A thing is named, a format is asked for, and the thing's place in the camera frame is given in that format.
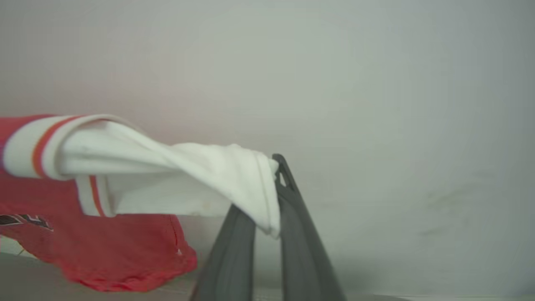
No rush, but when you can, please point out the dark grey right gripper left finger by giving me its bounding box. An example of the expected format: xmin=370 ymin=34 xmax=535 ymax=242
xmin=190 ymin=204 xmax=256 ymax=301

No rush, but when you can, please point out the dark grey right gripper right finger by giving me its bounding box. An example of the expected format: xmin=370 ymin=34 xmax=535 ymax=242
xmin=272 ymin=153 xmax=347 ymax=301

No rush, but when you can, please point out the red and white shirt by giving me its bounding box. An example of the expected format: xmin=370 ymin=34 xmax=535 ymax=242
xmin=0 ymin=114 xmax=281 ymax=293

